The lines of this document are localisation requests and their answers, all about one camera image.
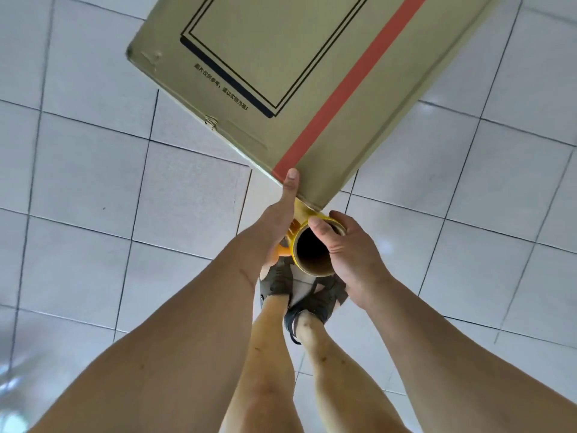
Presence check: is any person's left hand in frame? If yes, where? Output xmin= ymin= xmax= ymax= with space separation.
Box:
xmin=243 ymin=168 xmax=300 ymax=268

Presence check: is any person's left leg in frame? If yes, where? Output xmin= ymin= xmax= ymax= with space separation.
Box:
xmin=220 ymin=294 xmax=304 ymax=433

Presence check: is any dark right sandal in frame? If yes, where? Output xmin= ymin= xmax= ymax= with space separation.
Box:
xmin=284 ymin=274 xmax=349 ymax=346

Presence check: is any person's right leg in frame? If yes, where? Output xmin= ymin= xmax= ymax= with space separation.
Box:
xmin=295 ymin=311 xmax=412 ymax=433

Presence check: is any person's right forearm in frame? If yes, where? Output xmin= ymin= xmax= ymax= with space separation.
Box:
xmin=356 ymin=274 xmax=577 ymax=433

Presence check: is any yellow packing tape roll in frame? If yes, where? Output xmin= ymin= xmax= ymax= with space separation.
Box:
xmin=288 ymin=199 xmax=348 ymax=278

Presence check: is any dark sandal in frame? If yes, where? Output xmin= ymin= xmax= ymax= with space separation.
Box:
xmin=284 ymin=274 xmax=349 ymax=346
xmin=259 ymin=257 xmax=295 ymax=310

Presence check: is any dark left sandal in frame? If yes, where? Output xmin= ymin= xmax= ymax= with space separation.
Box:
xmin=259 ymin=257 xmax=295 ymax=310

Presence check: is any person's leg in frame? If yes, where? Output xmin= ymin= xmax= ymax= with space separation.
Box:
xmin=220 ymin=294 xmax=304 ymax=433
xmin=295 ymin=311 xmax=412 ymax=433

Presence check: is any orange tape cutter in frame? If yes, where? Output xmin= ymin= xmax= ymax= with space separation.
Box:
xmin=276 ymin=220 xmax=302 ymax=258

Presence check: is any cardboard box with red stripe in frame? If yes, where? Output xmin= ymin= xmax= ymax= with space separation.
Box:
xmin=126 ymin=0 xmax=506 ymax=213

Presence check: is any person's left forearm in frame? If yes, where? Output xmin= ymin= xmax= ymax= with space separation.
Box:
xmin=27 ymin=232 xmax=271 ymax=433

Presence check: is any person's right hand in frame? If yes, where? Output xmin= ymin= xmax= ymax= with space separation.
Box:
xmin=308 ymin=211 xmax=394 ymax=310

